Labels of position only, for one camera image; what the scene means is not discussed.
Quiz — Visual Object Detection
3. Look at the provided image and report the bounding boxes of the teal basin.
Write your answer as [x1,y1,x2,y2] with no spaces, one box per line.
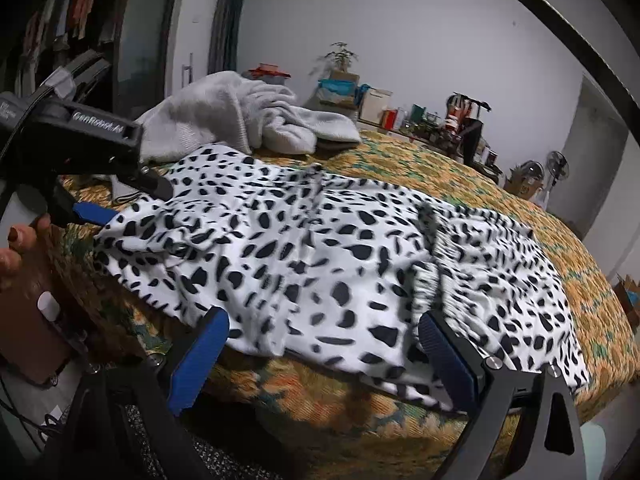
[318,79,358,95]

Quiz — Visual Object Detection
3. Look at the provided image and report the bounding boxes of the potted plant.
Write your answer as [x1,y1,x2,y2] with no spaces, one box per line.
[324,42,360,73]

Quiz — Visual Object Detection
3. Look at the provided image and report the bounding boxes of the sunflower print blanket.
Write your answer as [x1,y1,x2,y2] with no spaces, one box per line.
[47,127,628,476]

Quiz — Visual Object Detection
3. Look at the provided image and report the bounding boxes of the black cable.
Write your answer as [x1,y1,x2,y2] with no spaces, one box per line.
[465,0,640,146]

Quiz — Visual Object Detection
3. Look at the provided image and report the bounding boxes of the black-spotted white garment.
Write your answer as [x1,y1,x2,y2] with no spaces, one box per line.
[92,142,588,411]

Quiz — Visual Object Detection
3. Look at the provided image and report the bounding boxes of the glass sliding door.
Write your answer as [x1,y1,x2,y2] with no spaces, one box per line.
[112,0,186,121]

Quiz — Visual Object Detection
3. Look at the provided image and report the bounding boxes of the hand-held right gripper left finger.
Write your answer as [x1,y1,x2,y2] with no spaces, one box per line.
[45,305,231,480]

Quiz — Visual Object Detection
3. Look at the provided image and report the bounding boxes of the person's left hand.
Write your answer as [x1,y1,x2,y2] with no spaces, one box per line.
[0,212,53,292]

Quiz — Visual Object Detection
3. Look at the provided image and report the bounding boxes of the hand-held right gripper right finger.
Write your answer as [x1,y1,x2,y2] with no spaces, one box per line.
[417,310,586,480]

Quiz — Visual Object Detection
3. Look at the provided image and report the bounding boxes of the red basin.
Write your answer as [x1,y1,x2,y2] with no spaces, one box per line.
[248,63,292,79]

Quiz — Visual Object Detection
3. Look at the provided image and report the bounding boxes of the dark green curtain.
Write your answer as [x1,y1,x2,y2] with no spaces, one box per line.
[210,0,253,76]

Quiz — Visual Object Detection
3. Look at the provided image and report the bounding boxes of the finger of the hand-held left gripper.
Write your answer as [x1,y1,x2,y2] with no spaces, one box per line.
[114,161,174,202]
[49,184,119,229]

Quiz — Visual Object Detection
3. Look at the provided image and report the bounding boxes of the open cardboard box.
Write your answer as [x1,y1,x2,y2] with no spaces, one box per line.
[612,272,640,331]

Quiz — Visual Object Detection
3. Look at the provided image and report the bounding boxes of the pale green cushion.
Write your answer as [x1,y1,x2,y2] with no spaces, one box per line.
[582,422,608,480]

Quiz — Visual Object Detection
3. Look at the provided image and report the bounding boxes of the rose brown suitcase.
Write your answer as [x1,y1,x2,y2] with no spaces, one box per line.
[0,240,96,386]

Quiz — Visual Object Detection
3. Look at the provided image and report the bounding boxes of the row of hanging clothes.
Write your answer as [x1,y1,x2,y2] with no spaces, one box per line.
[15,0,118,86]

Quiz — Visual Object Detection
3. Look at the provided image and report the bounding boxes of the grey knit sweater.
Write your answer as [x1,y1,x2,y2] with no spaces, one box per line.
[110,71,362,206]

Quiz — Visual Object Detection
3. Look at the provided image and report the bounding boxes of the dark speckled cloth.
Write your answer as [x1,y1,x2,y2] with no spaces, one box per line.
[122,402,273,480]

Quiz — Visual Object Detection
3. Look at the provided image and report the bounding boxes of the white box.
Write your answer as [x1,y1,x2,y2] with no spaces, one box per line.
[359,88,393,121]

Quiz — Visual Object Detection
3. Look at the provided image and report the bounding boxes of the black standing fan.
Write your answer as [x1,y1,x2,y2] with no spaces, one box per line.
[545,150,571,206]

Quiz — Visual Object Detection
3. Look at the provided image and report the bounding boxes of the grey floor fan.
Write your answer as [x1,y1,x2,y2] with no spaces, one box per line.
[515,160,545,182]

